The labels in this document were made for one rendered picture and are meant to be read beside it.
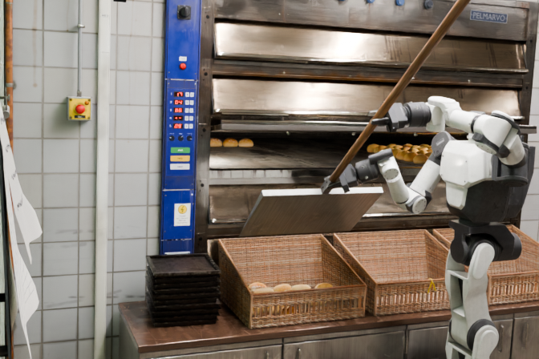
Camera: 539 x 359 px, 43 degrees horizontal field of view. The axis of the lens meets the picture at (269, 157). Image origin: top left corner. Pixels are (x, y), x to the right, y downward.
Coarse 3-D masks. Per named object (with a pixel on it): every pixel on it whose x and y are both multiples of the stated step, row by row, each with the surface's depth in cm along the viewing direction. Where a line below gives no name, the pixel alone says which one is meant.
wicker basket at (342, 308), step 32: (224, 256) 314; (256, 256) 328; (288, 256) 334; (320, 256) 340; (224, 288) 314; (320, 288) 292; (352, 288) 297; (256, 320) 283; (288, 320) 288; (320, 320) 294
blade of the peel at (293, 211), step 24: (264, 192) 270; (288, 192) 274; (312, 192) 277; (336, 192) 281; (360, 192) 285; (264, 216) 285; (288, 216) 290; (312, 216) 295; (336, 216) 300; (360, 216) 306
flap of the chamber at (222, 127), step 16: (224, 128) 303; (240, 128) 306; (256, 128) 309; (272, 128) 312; (288, 128) 315; (304, 128) 318; (320, 128) 321; (336, 128) 324; (352, 128) 327; (384, 128) 333; (416, 128) 340; (448, 128) 347
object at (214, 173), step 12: (216, 168) 326; (228, 168) 327; (240, 168) 329; (252, 168) 331; (264, 168) 333; (276, 168) 335; (288, 168) 337; (300, 168) 339; (312, 168) 341; (324, 168) 343; (408, 168) 358; (420, 168) 361
